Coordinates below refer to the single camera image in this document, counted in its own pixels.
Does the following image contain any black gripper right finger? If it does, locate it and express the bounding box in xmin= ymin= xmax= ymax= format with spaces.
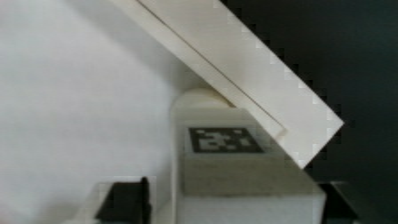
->
xmin=319 ymin=181 xmax=390 ymax=224

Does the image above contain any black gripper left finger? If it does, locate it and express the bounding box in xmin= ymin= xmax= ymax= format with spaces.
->
xmin=77 ymin=177 xmax=153 ymax=224

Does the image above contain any white table leg with tag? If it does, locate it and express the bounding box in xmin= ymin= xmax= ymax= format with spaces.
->
xmin=171 ymin=88 xmax=327 ymax=224

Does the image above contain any white square table top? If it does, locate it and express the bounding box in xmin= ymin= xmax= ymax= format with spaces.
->
xmin=0 ymin=0 xmax=343 ymax=224

